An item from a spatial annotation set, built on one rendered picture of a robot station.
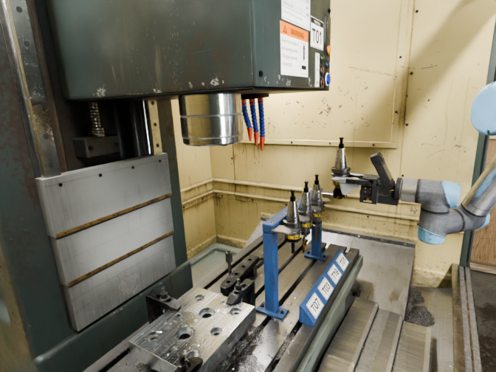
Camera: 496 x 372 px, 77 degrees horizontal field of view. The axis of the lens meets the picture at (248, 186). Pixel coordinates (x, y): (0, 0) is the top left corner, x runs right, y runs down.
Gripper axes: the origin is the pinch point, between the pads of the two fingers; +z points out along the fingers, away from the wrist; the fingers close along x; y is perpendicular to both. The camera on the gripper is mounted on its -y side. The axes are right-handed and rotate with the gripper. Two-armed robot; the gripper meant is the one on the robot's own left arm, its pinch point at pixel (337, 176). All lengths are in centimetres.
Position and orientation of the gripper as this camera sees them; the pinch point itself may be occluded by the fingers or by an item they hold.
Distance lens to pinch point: 112.0
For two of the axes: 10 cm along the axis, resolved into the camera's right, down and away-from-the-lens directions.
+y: 0.2, 9.7, 2.6
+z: -8.5, -1.2, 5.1
